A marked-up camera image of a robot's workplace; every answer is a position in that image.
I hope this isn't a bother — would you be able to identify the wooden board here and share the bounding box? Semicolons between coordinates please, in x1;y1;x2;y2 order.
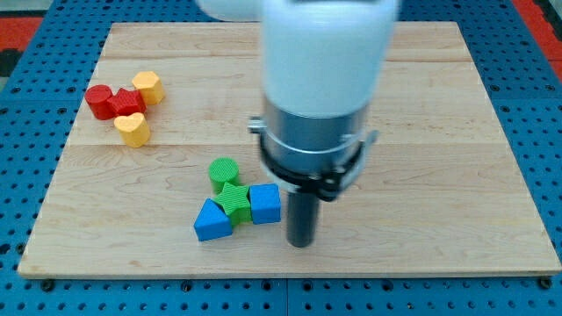
18;22;561;280

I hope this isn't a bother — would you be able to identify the yellow hexagon block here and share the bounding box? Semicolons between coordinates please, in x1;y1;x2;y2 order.
132;71;165;105

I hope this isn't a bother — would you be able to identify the blue triangle block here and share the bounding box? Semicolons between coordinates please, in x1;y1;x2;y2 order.
193;198;233;241

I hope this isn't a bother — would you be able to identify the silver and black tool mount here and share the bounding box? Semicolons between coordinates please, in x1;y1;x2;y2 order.
249;97;378;202

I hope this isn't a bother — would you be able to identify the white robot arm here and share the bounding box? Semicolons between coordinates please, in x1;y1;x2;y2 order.
197;0;400;248

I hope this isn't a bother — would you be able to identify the yellow heart block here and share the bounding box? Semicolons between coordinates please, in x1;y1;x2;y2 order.
113;112;151;148

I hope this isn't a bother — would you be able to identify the blue cube block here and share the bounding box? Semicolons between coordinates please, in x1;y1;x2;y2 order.
249;183;281;225

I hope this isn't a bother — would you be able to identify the green cylinder block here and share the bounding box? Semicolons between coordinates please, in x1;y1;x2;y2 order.
208;157;241;194

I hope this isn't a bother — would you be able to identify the red cylinder block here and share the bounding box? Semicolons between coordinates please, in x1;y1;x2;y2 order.
84;84;115;120

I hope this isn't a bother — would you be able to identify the red star block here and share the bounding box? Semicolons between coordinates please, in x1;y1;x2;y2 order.
107;88;147;116

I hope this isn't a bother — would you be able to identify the green star block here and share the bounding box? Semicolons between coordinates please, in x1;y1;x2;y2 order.
213;183;252;226

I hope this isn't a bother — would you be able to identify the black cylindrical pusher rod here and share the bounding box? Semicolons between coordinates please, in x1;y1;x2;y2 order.
286;192;320;248

